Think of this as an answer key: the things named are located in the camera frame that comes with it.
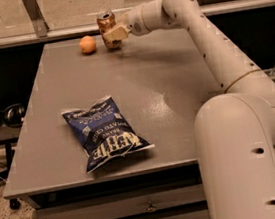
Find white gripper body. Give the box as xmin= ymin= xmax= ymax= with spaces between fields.
xmin=116 ymin=4 xmax=149 ymax=39

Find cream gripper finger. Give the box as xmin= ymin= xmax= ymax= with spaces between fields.
xmin=101 ymin=23 xmax=130 ymax=43

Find orange soda can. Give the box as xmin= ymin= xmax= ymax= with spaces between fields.
xmin=96 ymin=9 xmax=122 ymax=50

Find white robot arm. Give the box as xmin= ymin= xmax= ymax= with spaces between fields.
xmin=102 ymin=0 xmax=275 ymax=219

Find orange fruit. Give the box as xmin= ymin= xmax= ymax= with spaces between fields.
xmin=79 ymin=35 xmax=96 ymax=54

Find grey drawer cabinet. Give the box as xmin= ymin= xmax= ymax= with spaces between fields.
xmin=4 ymin=28 xmax=217 ymax=219

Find blue potato chip bag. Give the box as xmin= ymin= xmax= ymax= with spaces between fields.
xmin=61 ymin=95 xmax=154 ymax=173

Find black headphones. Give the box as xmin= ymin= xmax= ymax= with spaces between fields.
xmin=0 ymin=103 xmax=26 ymax=128

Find top grey drawer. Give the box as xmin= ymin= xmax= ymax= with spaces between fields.
xmin=32 ymin=184 xmax=206 ymax=219

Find left metal railing post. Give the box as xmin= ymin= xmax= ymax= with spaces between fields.
xmin=21 ymin=0 xmax=49 ymax=38

